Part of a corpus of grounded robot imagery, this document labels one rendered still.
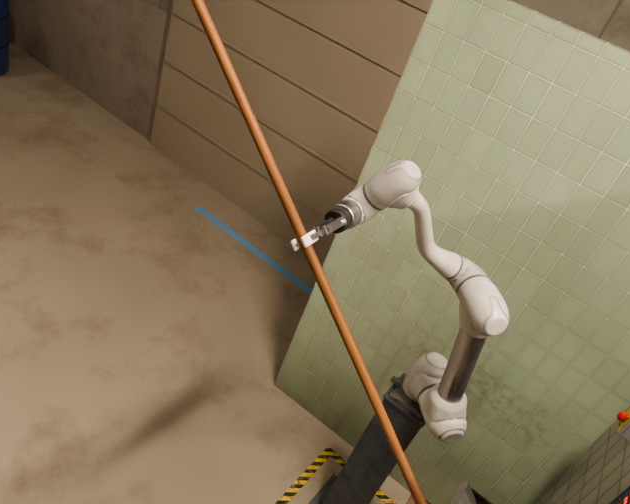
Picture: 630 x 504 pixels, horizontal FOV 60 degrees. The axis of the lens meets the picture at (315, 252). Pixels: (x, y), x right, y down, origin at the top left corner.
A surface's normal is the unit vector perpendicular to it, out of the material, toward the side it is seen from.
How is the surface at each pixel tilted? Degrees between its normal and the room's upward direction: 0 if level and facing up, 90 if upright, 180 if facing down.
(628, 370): 90
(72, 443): 0
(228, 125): 90
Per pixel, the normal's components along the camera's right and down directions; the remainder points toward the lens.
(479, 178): -0.53, 0.33
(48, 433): 0.31, -0.78
